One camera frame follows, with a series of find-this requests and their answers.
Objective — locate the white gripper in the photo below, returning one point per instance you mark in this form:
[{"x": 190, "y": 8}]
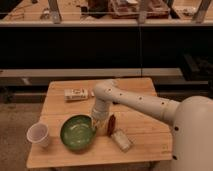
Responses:
[{"x": 100, "y": 125}]

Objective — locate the green ceramic bowl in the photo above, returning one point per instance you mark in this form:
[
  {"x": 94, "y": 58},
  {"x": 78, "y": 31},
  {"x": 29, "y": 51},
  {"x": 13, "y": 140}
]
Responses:
[{"x": 77, "y": 133}]

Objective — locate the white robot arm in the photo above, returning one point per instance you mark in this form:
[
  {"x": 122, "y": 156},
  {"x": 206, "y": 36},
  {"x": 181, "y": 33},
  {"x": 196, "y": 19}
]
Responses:
[{"x": 191, "y": 121}]

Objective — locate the white lying bottle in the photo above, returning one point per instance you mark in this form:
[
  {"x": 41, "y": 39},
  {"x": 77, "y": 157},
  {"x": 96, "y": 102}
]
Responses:
[{"x": 77, "y": 94}]

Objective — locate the wooden table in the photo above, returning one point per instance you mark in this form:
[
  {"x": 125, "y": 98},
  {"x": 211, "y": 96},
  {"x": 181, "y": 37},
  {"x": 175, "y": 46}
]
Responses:
[{"x": 151, "y": 139}]

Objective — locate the white paper cup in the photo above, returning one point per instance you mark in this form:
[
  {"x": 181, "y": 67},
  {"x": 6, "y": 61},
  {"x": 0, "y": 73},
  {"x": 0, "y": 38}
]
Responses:
[{"x": 38, "y": 134}]

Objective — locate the brown tray on shelf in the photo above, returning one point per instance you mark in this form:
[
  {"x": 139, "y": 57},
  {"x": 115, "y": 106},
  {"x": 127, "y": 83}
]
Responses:
[{"x": 130, "y": 8}]

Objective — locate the grey shelf rack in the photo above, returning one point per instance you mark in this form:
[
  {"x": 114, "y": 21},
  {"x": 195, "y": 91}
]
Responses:
[{"x": 95, "y": 13}]

